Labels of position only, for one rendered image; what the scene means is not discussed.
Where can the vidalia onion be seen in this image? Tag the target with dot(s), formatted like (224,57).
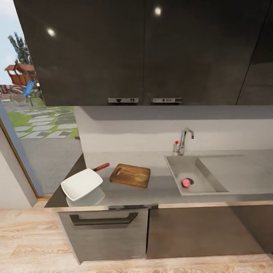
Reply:
(186,183)

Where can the cutting board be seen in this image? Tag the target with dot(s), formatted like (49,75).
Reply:
(131,175)

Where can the parer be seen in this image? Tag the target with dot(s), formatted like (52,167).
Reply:
(100,167)

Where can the dishwasher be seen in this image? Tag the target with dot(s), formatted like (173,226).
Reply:
(107,234)

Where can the bowl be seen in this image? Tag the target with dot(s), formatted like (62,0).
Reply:
(81,184)

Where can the cabinet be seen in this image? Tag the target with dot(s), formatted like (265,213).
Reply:
(257,88)
(141,52)

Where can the drop in sink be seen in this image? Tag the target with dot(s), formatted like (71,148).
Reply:
(228,174)

